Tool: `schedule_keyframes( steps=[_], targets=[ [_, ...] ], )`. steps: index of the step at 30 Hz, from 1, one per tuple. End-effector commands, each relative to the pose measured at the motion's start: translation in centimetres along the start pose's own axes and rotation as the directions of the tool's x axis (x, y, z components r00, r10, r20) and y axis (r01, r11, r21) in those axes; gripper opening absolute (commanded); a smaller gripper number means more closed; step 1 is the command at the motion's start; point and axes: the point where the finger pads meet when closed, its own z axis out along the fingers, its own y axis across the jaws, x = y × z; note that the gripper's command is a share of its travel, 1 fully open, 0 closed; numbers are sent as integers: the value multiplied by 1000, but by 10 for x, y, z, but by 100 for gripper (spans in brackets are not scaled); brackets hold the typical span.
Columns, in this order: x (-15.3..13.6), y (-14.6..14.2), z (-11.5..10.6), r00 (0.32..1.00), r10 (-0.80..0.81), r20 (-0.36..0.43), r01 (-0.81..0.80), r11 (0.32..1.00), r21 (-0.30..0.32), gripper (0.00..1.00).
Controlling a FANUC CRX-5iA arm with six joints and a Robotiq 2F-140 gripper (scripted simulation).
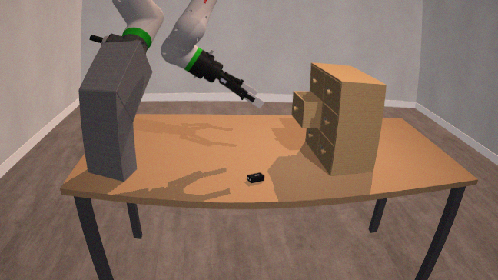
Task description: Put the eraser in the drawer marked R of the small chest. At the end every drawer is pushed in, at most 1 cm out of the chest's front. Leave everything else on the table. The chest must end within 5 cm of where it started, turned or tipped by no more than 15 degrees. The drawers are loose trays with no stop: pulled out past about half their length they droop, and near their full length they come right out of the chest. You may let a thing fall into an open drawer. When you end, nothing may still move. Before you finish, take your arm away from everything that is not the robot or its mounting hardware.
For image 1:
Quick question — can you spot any brown drawer front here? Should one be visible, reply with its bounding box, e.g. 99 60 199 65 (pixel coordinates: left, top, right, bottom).
320 103 338 144
324 74 341 113
310 65 324 99
292 91 323 128
317 132 334 173
306 128 320 154

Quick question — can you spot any small tan wooden chest of drawers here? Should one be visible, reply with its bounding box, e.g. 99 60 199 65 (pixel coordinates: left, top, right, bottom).
310 62 387 176

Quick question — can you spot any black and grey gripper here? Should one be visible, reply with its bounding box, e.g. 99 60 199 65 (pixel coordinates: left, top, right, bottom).
204 61 264 109

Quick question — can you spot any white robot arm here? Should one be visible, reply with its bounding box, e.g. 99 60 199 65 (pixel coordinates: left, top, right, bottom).
90 0 217 79

